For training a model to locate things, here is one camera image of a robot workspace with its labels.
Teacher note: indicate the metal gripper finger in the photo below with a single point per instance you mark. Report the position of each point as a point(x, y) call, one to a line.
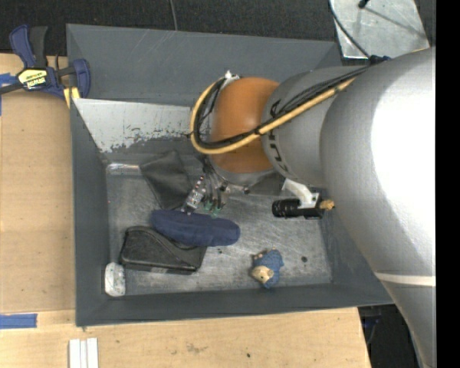
point(200, 183)
point(194, 199)

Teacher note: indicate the dark blue cloth pouch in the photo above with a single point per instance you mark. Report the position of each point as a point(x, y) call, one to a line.
point(199, 230)

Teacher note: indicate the dark grey cloth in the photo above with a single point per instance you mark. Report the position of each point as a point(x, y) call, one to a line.
point(166, 182)

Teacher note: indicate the black wedge-shaped case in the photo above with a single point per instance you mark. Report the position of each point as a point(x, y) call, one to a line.
point(153, 252)

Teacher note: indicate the blue toy animal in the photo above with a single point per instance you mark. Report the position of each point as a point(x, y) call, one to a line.
point(270, 265)

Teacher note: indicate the grey metal bin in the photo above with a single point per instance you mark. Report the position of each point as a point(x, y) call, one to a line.
point(145, 71)

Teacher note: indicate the pale wood board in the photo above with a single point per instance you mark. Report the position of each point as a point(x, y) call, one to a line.
point(34, 205)

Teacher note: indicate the black cylinder on white bracket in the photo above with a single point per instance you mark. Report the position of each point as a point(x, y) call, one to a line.
point(291, 208)

